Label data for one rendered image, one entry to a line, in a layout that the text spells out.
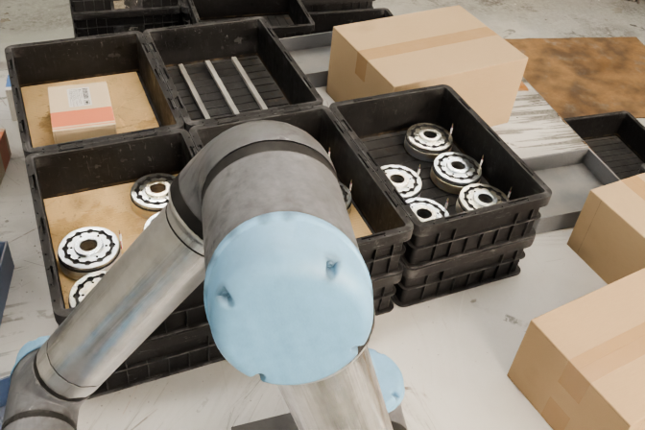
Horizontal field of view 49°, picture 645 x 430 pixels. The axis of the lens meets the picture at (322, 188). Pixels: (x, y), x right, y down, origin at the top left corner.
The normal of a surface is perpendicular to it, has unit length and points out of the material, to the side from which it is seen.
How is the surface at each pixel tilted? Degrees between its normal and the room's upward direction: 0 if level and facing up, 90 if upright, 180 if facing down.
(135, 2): 90
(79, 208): 0
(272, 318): 81
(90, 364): 86
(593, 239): 90
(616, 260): 90
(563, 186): 0
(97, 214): 0
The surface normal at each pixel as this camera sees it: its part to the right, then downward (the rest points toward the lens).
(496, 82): 0.46, 0.61
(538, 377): -0.87, 0.26
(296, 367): 0.14, 0.53
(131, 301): -0.16, 0.39
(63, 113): 0.09, -0.76
